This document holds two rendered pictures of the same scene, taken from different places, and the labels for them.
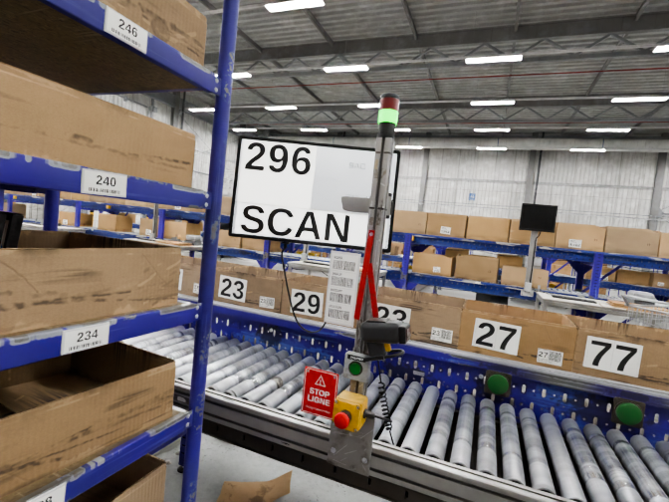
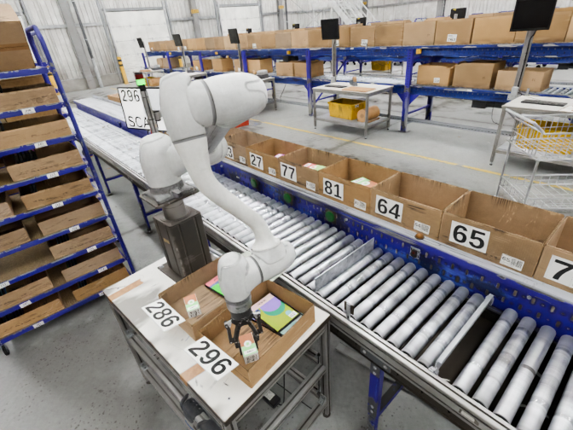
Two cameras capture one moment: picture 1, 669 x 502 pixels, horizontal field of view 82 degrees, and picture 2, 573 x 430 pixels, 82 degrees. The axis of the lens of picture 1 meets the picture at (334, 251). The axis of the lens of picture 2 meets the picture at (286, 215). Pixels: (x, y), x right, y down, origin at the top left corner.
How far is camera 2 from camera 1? 2.13 m
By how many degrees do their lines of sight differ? 38
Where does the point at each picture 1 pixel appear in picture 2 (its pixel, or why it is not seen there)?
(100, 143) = (38, 134)
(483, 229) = (489, 31)
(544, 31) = not seen: outside the picture
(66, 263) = (43, 160)
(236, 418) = not seen: hidden behind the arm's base
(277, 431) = not seen: hidden behind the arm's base
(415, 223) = (425, 34)
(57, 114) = (26, 133)
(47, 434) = (56, 193)
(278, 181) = (133, 105)
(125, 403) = (75, 187)
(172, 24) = (42, 96)
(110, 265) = (55, 159)
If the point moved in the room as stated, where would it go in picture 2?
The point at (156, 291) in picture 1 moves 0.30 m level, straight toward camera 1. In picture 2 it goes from (73, 161) to (43, 179)
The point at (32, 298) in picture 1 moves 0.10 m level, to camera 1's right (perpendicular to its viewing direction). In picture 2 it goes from (40, 168) to (49, 170)
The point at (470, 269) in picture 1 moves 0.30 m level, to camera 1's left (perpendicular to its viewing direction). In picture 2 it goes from (466, 77) to (445, 77)
